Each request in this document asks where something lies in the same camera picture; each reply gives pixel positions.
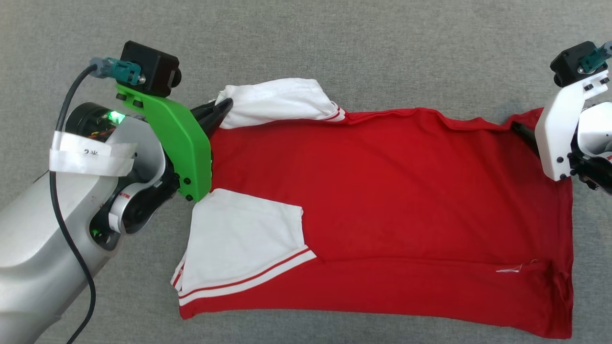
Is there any white paper label tape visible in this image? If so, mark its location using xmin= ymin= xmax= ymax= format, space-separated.
xmin=49 ymin=130 xmax=137 ymax=176

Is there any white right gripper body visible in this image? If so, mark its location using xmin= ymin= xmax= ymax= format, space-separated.
xmin=535 ymin=69 xmax=611 ymax=182

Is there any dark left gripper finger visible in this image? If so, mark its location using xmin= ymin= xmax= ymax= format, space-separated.
xmin=203 ymin=98 xmax=234 ymax=142
xmin=190 ymin=100 xmax=217 ymax=121

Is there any red white basketball jersey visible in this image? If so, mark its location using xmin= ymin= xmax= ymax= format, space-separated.
xmin=171 ymin=78 xmax=574 ymax=340

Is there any right black cable teal plug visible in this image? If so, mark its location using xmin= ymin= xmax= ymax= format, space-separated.
xmin=578 ymin=41 xmax=612 ymax=73

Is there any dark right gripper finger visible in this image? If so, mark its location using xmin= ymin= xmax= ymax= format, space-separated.
xmin=511 ymin=121 xmax=541 ymax=157

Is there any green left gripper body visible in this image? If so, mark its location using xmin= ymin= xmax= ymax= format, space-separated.
xmin=116 ymin=84 xmax=212 ymax=203

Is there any grey fabric work surface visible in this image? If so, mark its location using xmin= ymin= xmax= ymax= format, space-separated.
xmin=0 ymin=0 xmax=612 ymax=344

